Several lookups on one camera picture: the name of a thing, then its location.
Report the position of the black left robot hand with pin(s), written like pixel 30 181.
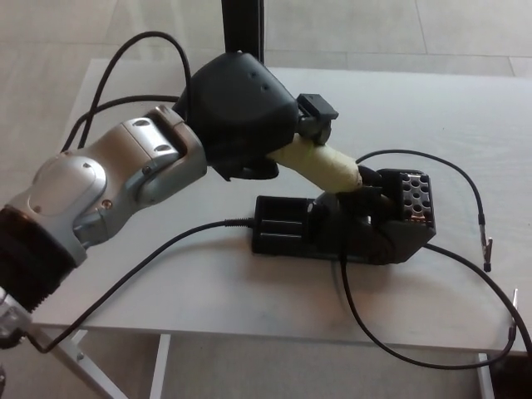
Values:
pixel 241 108

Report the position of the tape-wrapped soldering iron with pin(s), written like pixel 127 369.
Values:
pixel 328 166

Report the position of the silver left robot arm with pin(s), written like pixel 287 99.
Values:
pixel 104 166

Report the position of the black soldering iron stand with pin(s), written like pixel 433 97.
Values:
pixel 287 232

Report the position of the white table leg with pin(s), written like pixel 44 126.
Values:
pixel 160 370
pixel 486 378

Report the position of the white diagonal table brace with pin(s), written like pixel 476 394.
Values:
pixel 91 374

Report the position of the black vertical post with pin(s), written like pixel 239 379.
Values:
pixel 243 25

